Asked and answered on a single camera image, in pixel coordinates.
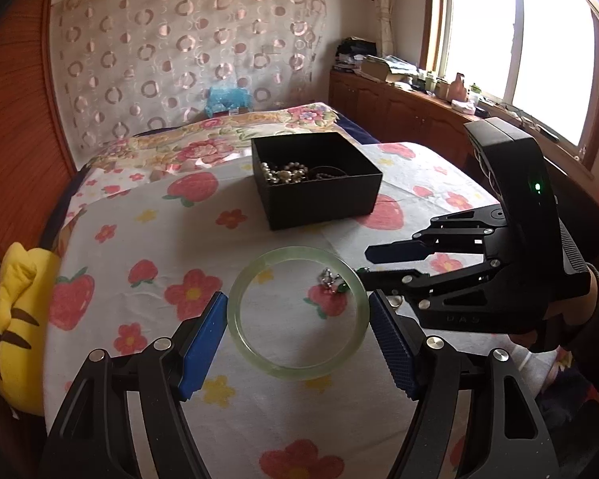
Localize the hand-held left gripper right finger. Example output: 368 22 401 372
368 289 562 479

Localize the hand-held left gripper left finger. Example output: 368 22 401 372
40 290 229 479

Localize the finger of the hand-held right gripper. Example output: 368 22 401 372
357 257 500 310
365 207 505 265

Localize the green jade bangle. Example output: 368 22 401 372
227 246 370 380

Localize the silver ring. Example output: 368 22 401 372
317 268 350 294

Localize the black box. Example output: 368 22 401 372
251 132 383 232

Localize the large pearl necklace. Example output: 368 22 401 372
260 161 310 184

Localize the person's right hand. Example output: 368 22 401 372
546 264 599 351

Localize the dark blue bed sheet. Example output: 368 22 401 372
339 115 380 144

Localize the long wooden cabinet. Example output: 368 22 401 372
328 70 599 260

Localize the window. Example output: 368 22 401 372
424 0 599 160

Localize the cardboard box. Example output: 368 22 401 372
360 55 420 83

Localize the yellow plush toy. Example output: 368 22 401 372
0 242 63 417

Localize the floral bed blanket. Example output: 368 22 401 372
62 102 340 220

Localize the pile of dark clothes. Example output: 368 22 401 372
335 36 380 73

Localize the pale window curtain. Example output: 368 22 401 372
359 0 397 58

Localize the blue plastic bag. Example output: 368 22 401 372
204 86 250 117

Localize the brown wooden wardrobe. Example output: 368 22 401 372
0 0 81 310

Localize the circle patterned wall curtain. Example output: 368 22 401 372
50 0 327 158

